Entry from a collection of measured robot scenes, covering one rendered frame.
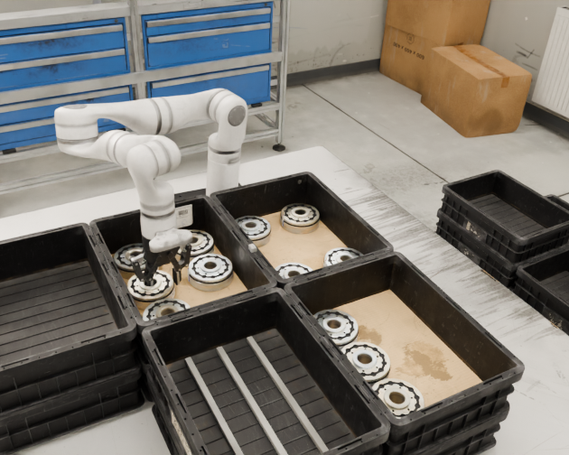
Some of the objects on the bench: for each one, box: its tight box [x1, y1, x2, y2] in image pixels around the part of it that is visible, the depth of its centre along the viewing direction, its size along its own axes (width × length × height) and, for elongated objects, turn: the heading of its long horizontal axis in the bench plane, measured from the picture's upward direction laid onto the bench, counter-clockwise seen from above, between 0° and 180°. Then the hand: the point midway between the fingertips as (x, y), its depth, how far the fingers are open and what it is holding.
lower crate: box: [415, 407, 510, 455], centre depth 131 cm, size 40×30×12 cm
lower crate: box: [0, 357, 145, 455], centre depth 135 cm, size 40×30×12 cm
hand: (163, 282), depth 140 cm, fingers open, 5 cm apart
